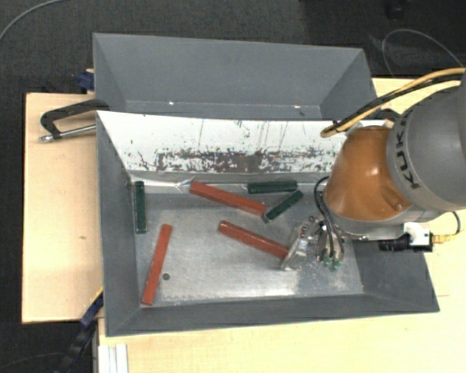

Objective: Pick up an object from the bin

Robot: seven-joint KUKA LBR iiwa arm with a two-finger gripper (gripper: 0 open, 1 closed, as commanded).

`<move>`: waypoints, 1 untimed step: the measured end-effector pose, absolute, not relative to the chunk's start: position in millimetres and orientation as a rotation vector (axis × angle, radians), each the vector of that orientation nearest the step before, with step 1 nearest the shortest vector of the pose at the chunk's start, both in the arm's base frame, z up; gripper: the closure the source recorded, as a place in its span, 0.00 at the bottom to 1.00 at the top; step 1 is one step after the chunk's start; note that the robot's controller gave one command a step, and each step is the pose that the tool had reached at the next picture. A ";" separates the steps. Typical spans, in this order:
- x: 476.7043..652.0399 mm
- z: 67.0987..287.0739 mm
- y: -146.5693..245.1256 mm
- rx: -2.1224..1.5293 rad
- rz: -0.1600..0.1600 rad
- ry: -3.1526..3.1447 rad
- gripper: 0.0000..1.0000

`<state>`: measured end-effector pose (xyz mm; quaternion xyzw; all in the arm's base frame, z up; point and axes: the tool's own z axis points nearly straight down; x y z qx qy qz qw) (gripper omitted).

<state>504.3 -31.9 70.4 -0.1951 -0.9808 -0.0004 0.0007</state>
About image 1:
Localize dark green flat block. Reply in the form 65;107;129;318
133;180;148;235
246;180;299;195
261;189;305;225

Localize pale wood board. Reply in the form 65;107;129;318
21;92;104;324

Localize grey metal bin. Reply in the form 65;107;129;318
92;32;441;338

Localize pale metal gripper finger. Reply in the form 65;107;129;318
280;252;308;273
286;236;311;259

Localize red-brown flat block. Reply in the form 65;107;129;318
140;223;174;308
217;219;290;260
188;180;267;218

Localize black cylinder on white bracket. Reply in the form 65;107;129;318
377;221;452;254

